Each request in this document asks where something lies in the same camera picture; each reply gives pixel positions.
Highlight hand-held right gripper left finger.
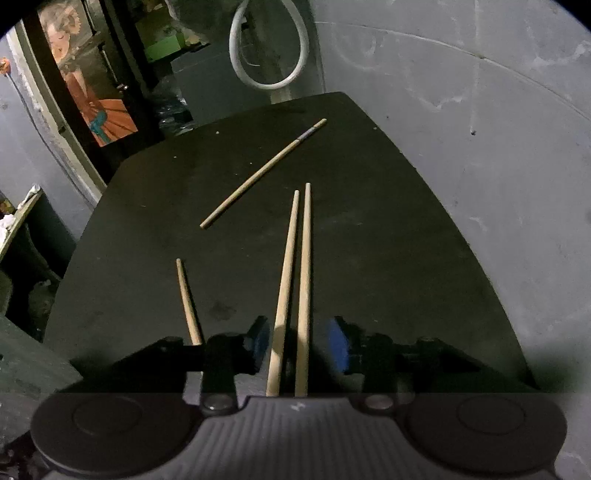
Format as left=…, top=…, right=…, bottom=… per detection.
left=92, top=315, right=272, bottom=414

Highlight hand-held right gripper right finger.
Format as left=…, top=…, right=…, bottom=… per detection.
left=326, top=316, right=532, bottom=412

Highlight wooden kitchen counter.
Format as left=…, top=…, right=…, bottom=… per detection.
left=0, top=187, right=44, bottom=259

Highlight white tube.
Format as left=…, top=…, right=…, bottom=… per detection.
left=16, top=184, right=42, bottom=208

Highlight black plastic bags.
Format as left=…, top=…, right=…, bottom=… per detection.
left=152, top=74, right=195, bottom=134

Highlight door poster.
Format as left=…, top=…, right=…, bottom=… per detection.
left=39, top=2, right=139, bottom=147

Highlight dark door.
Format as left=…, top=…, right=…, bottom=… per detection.
left=23, top=0, right=162, bottom=185

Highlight grey cabinet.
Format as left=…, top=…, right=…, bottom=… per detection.
left=171, top=44, right=324, bottom=130

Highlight green box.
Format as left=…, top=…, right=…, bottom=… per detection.
left=145, top=34, right=183, bottom=61

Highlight white hose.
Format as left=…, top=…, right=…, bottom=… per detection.
left=229, top=0, right=309, bottom=90

